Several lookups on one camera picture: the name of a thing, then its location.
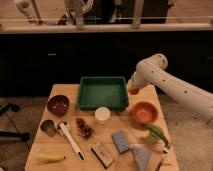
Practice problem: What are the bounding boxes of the blue sponge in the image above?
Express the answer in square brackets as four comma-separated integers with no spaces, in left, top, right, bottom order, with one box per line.
[112,130,130,154]

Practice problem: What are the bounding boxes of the metal cup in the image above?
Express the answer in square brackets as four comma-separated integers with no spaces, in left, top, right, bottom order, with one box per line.
[40,120,56,137]

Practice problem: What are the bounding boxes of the white plastic cup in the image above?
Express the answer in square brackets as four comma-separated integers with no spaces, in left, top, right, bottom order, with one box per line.
[95,107,111,124]

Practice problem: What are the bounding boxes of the white handled kitchen tool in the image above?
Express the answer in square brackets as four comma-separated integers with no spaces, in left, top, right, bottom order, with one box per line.
[58,122,85,161]

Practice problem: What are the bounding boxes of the orange bowl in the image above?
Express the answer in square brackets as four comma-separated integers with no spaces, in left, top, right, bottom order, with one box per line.
[131,101,158,124]

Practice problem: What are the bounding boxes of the dark dried fruit cluster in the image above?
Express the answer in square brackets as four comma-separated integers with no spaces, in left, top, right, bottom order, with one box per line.
[76,118,94,139]

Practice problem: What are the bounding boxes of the black chair base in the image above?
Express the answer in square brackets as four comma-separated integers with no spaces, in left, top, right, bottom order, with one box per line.
[0,103,30,142]

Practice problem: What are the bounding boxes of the person in dark clothes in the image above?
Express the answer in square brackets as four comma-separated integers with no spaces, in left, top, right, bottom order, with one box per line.
[57,0,171,26]

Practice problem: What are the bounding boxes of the yellow banana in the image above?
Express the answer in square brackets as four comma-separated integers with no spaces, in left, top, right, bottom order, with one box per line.
[37,154,66,163]

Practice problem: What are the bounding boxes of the wooden block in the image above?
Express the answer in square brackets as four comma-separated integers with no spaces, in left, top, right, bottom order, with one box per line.
[91,143,114,169]

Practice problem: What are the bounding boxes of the green plastic tray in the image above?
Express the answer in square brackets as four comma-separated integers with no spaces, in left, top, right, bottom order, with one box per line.
[76,76,129,111]

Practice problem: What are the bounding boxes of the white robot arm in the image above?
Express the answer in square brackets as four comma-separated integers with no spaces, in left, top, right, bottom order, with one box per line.
[130,53,213,128]

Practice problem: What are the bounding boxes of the grey blue cloth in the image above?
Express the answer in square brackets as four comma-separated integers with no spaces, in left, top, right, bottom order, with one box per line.
[132,146,151,171]

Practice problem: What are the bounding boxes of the dark red bowl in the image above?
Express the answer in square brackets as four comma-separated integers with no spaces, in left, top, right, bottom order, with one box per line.
[47,95,69,117]

